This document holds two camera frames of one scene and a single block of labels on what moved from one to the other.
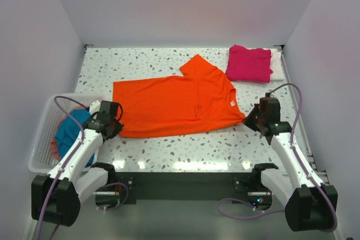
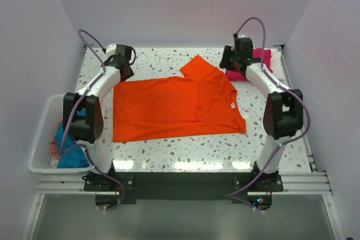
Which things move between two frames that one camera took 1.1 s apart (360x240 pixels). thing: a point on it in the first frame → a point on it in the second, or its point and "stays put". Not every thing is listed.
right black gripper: x=247 y=121 → x=228 y=51
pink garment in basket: x=54 y=146 stays put
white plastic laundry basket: x=43 y=159 stays put
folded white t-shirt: x=275 y=65 stays put
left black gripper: x=117 y=129 → x=130 y=75
